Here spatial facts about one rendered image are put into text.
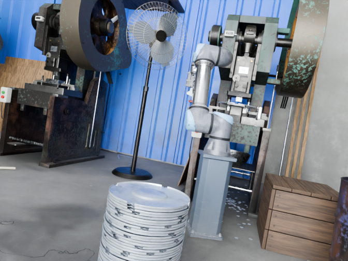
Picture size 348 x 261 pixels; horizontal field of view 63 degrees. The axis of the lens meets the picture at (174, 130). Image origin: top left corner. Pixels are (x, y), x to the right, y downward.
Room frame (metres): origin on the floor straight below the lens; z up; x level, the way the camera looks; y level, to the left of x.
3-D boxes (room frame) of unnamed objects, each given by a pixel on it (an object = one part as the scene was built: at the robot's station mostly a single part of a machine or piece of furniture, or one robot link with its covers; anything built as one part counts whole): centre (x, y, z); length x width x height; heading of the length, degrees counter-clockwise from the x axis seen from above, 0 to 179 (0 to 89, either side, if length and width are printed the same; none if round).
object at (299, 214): (1.62, -0.79, 0.18); 0.40 x 0.38 x 0.35; 168
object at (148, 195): (0.99, 0.05, 0.33); 0.29 x 0.29 x 0.01
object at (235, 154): (2.33, -0.48, 0.36); 0.34 x 0.34 x 0.10
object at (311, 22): (2.34, -0.84, 1.33); 1.03 x 0.28 x 0.82; 166
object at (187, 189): (2.53, -0.26, 0.45); 0.92 x 0.12 x 0.90; 166
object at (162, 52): (3.01, 0.27, 0.80); 1.24 x 0.65 x 1.59; 166
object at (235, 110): (2.16, -0.44, 0.72); 0.25 x 0.14 x 0.14; 166
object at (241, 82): (2.29, -0.47, 1.04); 0.17 x 0.15 x 0.30; 166
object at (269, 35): (2.47, -0.52, 0.83); 0.79 x 0.43 x 1.34; 166
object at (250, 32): (2.33, -0.48, 1.27); 0.21 x 0.12 x 0.34; 166
